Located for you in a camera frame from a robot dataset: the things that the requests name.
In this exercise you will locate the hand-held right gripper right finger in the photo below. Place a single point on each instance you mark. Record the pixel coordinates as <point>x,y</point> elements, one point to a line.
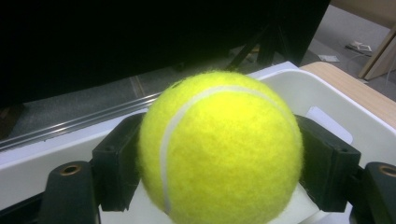
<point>330,168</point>

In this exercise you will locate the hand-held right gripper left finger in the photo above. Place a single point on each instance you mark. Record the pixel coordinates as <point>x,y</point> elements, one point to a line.
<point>116,168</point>

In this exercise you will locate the white plastic bin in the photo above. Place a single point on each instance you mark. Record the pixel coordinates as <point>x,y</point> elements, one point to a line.
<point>358,112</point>

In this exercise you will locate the yellow tennis ball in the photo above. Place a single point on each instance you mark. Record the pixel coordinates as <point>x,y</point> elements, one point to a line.
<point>221,149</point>

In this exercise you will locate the white paper sheet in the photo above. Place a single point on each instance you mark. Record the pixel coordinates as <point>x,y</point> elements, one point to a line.
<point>328,58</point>

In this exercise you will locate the leaning wooden board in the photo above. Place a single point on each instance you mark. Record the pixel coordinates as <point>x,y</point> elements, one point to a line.
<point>378,56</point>

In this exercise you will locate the black curtain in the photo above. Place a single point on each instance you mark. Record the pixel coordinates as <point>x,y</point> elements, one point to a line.
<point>124,34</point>

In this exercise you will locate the black metal stand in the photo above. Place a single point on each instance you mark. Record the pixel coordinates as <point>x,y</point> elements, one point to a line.
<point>249,49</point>

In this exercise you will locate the aluminium floor rail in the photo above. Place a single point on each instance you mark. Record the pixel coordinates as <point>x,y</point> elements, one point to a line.
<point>77,123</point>

